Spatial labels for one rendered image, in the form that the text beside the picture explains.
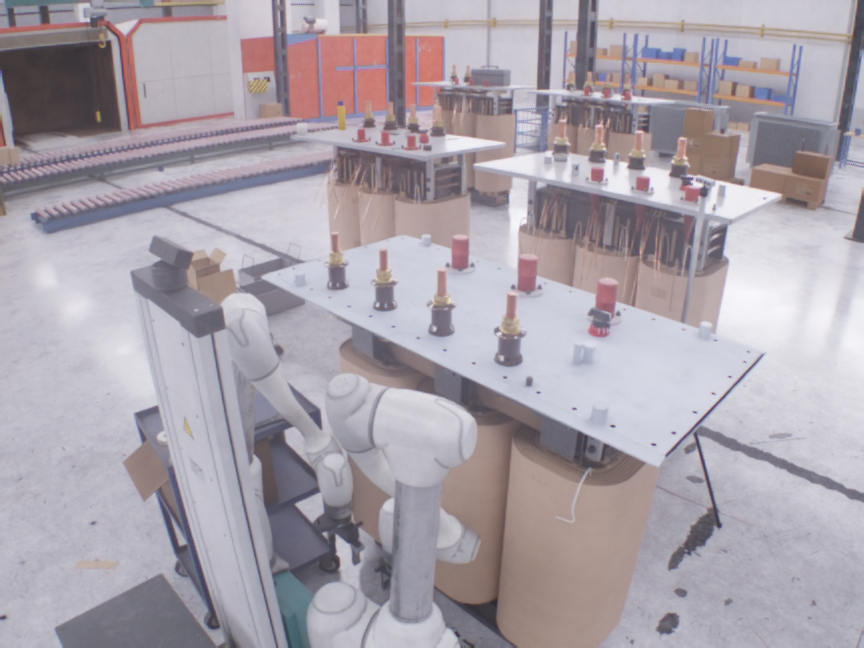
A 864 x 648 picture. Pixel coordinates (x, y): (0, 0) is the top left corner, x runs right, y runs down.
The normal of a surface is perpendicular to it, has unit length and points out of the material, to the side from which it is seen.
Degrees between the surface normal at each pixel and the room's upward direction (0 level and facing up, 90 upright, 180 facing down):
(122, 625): 0
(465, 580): 90
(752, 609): 0
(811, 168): 90
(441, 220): 90
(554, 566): 90
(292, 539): 0
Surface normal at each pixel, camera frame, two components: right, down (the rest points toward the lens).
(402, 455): -0.38, 0.33
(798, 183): -0.68, 0.31
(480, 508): -0.05, 0.42
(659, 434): 0.00, -0.91
